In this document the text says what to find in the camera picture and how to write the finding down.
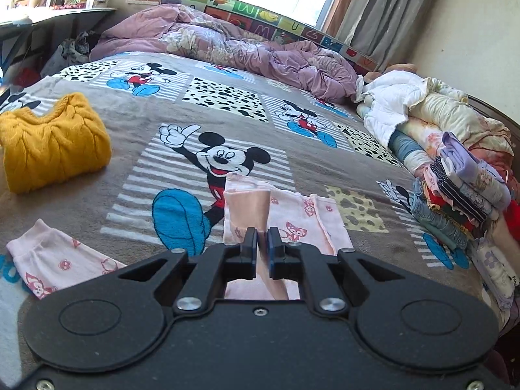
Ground pink printed children's pants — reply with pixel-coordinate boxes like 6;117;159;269
6;219;125;299

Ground pink printed children's top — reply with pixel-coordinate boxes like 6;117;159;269
223;174;353;300

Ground folded blue jeans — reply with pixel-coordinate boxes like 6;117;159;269
409;178;469;250

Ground striped navy folded garment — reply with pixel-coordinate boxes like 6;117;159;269
430;156;499;223

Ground folded red garment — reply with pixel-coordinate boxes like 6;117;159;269
503;200;520;242

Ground folded lilac garment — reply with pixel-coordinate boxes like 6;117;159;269
440;131;511;211

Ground yellow knit sweater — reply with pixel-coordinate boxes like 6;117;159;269
1;93;112;195

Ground cream floral folded quilt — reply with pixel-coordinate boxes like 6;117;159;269
396;91;514;178

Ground Mickey Mouse fleece blanket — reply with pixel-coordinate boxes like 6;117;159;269
1;52;492;302

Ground white quilted comforter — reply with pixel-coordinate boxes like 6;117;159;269
354;70;441;148

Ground purple crumpled duvet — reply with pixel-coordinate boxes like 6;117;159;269
90;4;363;102

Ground dark desk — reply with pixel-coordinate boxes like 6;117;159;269
1;7;117;74

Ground grey curtain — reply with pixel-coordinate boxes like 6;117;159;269
335;0;434;70

